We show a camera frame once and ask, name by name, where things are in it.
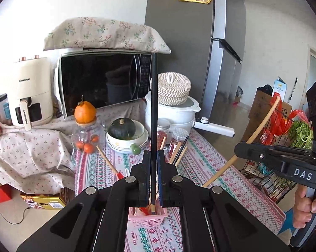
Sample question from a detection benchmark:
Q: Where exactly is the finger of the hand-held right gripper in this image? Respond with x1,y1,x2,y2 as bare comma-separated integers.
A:
241,141,314,160
234,146,316,187

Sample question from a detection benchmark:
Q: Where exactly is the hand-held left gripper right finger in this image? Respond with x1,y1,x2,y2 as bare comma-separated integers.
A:
157,150,291,252

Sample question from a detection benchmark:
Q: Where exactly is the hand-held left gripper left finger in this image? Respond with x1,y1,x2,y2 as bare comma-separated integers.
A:
16,150,151,252

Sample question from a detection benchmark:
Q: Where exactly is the bamboo chopsticks pair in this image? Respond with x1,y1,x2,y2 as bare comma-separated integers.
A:
169,141,183,164

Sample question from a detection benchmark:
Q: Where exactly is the pink plastic utensil basket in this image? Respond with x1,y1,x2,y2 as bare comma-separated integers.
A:
128,206,168,234

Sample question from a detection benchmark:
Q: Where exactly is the long curved wooden chopstick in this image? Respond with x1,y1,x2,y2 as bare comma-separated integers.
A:
201,95,281,189

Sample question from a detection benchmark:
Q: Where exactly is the person's right hand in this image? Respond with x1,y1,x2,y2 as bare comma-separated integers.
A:
292,183,316,229

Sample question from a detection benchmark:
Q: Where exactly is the green herb bunch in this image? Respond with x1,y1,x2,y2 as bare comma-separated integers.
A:
288,119,313,150

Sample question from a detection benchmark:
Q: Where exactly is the red plastic bag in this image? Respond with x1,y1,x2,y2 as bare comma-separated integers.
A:
260,92,286,146
284,109,310,130

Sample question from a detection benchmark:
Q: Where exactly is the thin metal rod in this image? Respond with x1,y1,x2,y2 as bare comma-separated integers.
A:
288,77,298,103

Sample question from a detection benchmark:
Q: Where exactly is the tall clear goji jar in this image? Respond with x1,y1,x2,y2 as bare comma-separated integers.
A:
157,118,171,150

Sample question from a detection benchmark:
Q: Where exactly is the short jar red label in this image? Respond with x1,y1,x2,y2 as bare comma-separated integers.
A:
169,128,189,156

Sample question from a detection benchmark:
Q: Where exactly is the patterned striped tablecloth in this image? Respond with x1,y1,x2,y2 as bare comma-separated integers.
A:
74,129,286,252

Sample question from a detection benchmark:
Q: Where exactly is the blue and white box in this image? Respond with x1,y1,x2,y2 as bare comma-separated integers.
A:
272,77,288,103

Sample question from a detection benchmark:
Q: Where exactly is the dark green pumpkin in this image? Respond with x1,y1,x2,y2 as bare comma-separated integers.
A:
108,118,136,139

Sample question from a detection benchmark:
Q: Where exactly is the black bag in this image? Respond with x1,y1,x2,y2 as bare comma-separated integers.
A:
256,84,273,95

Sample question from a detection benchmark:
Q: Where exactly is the white electric pot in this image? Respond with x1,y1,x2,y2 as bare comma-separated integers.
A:
145,91,235,148

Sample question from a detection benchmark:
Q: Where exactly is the blue plastic stool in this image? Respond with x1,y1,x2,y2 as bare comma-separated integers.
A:
281,207,296,237

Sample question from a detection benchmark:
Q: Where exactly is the glass jar wooden lid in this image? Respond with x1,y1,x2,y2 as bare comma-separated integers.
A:
68,118,106,160

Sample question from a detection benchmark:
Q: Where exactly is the large orange fruit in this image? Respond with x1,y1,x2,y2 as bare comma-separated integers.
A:
74,95,97,123

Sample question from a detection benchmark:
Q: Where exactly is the black door microwave oven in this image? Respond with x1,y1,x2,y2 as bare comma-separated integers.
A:
54,49,155,120

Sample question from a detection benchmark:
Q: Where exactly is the yellow cardboard box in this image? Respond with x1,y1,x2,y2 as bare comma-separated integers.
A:
20,193,66,211

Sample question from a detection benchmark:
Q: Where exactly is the red floral cloth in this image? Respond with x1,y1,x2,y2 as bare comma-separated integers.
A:
0,98,148,190

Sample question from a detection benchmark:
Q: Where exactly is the grey refrigerator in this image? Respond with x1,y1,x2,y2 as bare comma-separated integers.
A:
145,0,247,147

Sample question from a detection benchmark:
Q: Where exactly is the green floral cloth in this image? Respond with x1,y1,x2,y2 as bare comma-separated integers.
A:
43,17,172,55

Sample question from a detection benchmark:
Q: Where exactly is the cream air fryer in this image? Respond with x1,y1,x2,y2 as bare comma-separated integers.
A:
12,55,55,132

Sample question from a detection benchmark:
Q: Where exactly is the red cardboard box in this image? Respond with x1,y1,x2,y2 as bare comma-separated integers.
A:
0,184,16,205

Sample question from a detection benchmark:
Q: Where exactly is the clear jar black lid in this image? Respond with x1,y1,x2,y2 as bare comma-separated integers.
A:
0,94,13,126

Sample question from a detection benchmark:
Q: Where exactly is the black wire rack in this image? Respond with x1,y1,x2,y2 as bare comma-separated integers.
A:
239,105,314,203

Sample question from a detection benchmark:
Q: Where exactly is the white bowl green handle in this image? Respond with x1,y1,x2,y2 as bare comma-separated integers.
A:
106,119,149,155

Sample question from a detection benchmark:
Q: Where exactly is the woven rope basket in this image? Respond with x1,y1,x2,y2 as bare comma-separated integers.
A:
157,72,192,106

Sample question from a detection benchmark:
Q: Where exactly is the black floor cable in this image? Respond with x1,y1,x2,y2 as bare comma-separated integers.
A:
0,206,30,225

